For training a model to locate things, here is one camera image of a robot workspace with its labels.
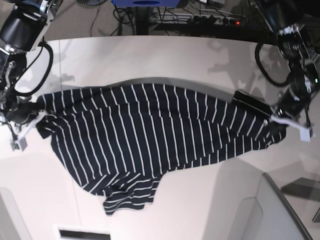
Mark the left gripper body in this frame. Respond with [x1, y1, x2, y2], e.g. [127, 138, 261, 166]
[274, 82, 313, 119]

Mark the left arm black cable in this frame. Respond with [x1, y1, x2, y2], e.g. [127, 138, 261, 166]
[254, 42, 293, 87]

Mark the blue box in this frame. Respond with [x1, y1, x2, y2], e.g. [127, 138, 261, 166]
[111, 0, 180, 8]

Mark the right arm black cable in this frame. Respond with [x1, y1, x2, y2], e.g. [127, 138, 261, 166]
[13, 41, 55, 97]

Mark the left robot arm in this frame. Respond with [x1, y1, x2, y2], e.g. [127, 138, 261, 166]
[249, 0, 320, 142]

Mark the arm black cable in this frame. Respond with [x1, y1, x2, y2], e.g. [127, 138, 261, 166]
[13, 41, 55, 97]
[254, 42, 293, 87]

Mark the power strip with red light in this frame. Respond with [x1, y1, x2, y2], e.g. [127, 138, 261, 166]
[186, 15, 249, 27]

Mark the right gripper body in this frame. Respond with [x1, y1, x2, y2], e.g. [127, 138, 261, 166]
[2, 101, 42, 125]

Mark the navy white striped t-shirt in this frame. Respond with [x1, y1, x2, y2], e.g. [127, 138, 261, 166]
[36, 83, 286, 216]

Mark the grey monitor edge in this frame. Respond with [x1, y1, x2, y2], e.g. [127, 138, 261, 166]
[256, 173, 312, 240]

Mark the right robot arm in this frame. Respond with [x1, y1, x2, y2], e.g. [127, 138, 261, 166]
[0, 0, 62, 151]

